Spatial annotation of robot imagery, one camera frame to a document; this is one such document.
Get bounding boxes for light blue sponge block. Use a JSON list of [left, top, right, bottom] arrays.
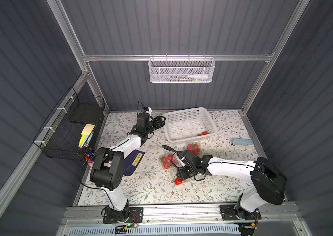
[[231, 138, 254, 148]]

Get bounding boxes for white marker in basket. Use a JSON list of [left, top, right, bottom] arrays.
[[187, 74, 210, 81]]

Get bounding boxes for black wire wall basket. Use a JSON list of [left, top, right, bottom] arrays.
[[33, 88, 105, 161]]

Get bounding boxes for white wire mesh wall basket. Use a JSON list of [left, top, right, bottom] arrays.
[[148, 56, 216, 83]]

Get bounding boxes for clear clamshell container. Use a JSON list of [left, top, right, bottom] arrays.
[[172, 172, 212, 190], [160, 154, 176, 170], [185, 142, 202, 157]]

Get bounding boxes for pink cup with markers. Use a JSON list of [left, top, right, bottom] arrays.
[[85, 147, 105, 164]]

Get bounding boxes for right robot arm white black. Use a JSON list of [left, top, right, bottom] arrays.
[[171, 150, 287, 220]]

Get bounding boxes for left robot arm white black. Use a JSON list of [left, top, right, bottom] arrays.
[[89, 111, 166, 218]]

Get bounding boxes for black notebook in basket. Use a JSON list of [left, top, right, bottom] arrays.
[[69, 104, 103, 124]]

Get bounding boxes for yellow sticky notes pad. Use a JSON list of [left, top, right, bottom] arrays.
[[79, 124, 95, 148]]

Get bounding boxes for white plastic perforated basket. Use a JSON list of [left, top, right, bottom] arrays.
[[162, 107, 217, 144]]

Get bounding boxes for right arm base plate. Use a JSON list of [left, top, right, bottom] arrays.
[[219, 204, 262, 221]]

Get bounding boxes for dark blue booklet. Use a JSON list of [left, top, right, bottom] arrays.
[[123, 150, 145, 177]]

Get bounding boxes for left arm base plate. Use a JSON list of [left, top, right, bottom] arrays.
[[101, 206, 144, 224]]

